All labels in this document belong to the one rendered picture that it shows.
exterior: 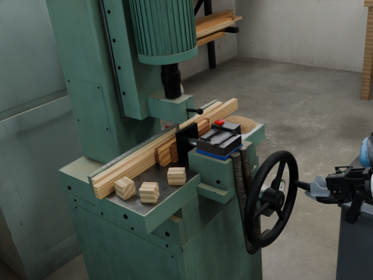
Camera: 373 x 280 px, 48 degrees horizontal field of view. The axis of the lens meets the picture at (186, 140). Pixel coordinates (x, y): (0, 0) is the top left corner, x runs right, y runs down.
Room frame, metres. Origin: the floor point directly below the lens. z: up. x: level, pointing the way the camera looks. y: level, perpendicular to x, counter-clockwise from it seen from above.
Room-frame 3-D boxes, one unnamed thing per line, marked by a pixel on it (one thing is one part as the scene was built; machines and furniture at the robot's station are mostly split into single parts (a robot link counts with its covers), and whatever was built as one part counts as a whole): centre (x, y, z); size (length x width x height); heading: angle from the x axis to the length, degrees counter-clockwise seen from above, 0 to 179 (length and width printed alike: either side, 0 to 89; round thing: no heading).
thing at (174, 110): (1.23, 0.04, 1.03); 0.14 x 0.07 x 0.09; 48
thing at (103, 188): (1.21, 0.03, 0.92); 0.68 x 0.02 x 0.04; 138
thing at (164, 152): (1.18, 0.01, 0.93); 0.23 x 0.02 x 0.06; 138
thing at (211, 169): (1.06, -0.09, 0.92); 0.15 x 0.13 x 0.09; 138
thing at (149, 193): (0.93, 0.11, 0.92); 0.04 x 0.04 x 0.04; 74
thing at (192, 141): (1.12, -0.03, 0.95); 0.09 x 0.07 x 0.09; 138
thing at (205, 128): (1.17, -0.01, 0.93); 0.18 x 0.02 x 0.05; 138
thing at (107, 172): (1.20, 0.06, 0.93); 0.60 x 0.02 x 0.05; 138
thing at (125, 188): (0.96, 0.18, 0.92); 0.04 x 0.04 x 0.04; 38
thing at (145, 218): (1.12, -0.03, 0.87); 0.61 x 0.30 x 0.06; 138
